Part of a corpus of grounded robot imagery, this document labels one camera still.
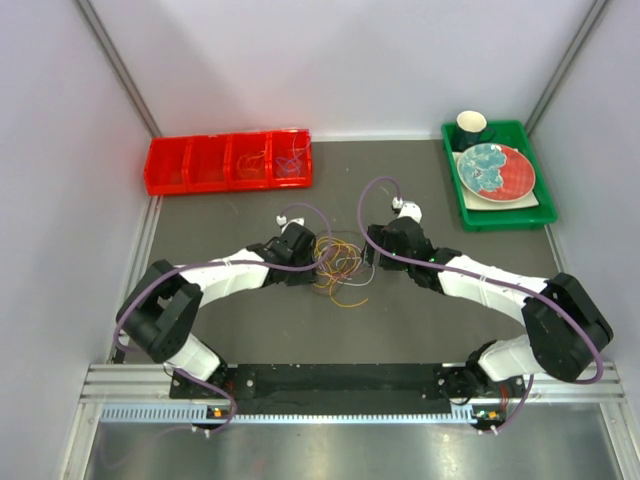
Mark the dark green mug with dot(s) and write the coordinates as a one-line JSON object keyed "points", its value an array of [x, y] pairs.
{"points": [[471, 128]]}

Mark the grey cable duct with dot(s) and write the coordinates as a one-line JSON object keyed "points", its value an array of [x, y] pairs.
{"points": [[203, 414]]}

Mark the aluminium frame rail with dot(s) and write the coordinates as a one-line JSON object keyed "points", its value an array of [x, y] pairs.
{"points": [[122, 383]]}

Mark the green plastic tray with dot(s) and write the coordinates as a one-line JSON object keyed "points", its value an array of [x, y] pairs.
{"points": [[499, 184]]}

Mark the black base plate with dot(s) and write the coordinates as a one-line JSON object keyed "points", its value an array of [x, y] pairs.
{"points": [[435, 381]]}

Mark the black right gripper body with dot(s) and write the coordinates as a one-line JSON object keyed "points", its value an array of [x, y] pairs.
{"points": [[380, 236]]}

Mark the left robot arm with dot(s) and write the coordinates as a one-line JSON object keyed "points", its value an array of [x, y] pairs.
{"points": [[159, 314]]}

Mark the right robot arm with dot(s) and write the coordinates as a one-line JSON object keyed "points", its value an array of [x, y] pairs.
{"points": [[564, 330]]}

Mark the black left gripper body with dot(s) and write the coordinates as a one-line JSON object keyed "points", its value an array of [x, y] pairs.
{"points": [[296, 277]]}

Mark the white square plate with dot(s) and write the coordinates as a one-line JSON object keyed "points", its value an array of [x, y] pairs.
{"points": [[530, 202]]}

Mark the blue and red plate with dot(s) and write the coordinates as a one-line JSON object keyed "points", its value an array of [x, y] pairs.
{"points": [[495, 173]]}

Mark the red compartment bin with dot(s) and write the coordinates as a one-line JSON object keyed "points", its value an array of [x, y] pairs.
{"points": [[229, 162]]}

